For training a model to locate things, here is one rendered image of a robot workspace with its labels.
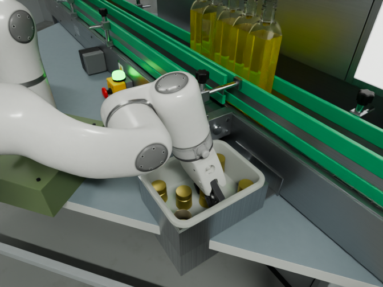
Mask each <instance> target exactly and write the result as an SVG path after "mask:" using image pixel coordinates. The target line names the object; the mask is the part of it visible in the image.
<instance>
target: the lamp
mask: <svg viewBox="0 0 383 287"><path fill-rule="evenodd" d="M112 80H113V81H114V82H117V83H119V82H123V81H125V80H126V77H125V73H124V72H123V71H122V70H117V71H113V73H112Z"/></svg>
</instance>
